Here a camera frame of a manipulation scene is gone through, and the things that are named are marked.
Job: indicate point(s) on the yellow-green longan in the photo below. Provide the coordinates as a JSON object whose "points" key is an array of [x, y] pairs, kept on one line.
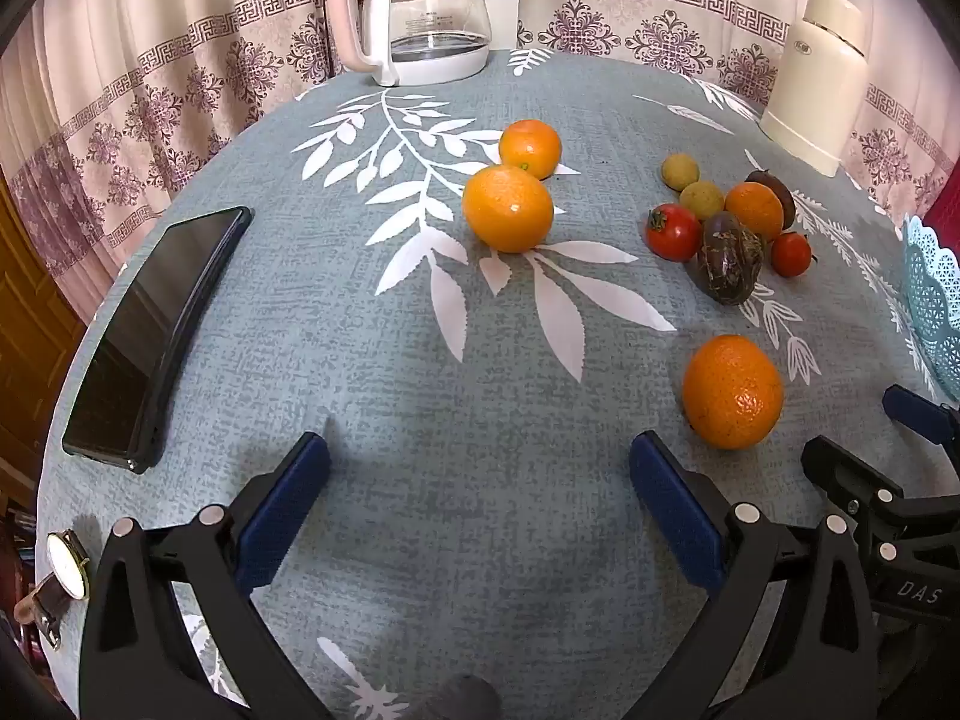
{"points": [[680, 169], [702, 199]]}

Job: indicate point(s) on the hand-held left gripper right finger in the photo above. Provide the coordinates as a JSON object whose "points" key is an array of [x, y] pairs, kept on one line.
{"points": [[675, 517]]}

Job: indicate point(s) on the small red tomato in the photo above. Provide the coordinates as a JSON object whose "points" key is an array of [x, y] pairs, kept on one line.
{"points": [[791, 253]]}

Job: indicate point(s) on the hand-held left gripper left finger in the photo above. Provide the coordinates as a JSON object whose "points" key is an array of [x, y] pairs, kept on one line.
{"points": [[289, 510]]}

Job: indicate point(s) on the large orange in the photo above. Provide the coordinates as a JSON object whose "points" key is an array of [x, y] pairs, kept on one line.
{"points": [[508, 208], [733, 391]]}

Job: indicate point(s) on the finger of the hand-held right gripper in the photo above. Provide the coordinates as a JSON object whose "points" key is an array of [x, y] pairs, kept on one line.
{"points": [[844, 476], [919, 414]]}

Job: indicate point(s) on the red cloth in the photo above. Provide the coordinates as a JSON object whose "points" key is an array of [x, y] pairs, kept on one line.
{"points": [[946, 210]]}

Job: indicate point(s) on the purple passion fruit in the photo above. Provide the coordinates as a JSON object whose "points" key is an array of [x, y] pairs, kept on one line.
{"points": [[730, 259]]}

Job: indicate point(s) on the wooden cabinet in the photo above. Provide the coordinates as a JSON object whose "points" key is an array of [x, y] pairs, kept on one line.
{"points": [[30, 330]]}

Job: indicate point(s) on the cream thermos flask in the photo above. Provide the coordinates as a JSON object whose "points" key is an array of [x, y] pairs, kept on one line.
{"points": [[817, 90]]}

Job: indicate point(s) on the person's left hand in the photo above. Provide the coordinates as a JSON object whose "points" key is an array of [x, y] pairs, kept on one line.
{"points": [[459, 699]]}

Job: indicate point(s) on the patterned beige curtain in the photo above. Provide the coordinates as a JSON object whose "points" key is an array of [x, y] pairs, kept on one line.
{"points": [[675, 0], [150, 52]]}

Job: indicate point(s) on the large red tomato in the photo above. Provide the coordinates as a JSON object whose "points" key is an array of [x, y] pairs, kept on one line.
{"points": [[673, 232]]}

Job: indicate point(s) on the brown kiwi fruit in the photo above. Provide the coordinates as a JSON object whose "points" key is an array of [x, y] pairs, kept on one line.
{"points": [[780, 191]]}

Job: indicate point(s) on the light blue plastic basket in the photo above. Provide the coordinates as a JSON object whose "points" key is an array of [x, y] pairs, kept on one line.
{"points": [[934, 307]]}

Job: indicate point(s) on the grey leaf-print tablecloth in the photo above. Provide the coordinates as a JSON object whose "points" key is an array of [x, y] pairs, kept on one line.
{"points": [[450, 390]]}

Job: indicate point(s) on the black smartphone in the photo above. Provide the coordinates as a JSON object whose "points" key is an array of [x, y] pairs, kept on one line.
{"points": [[150, 345]]}

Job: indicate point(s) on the small orange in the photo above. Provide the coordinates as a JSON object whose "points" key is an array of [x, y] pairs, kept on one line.
{"points": [[754, 210], [530, 149]]}

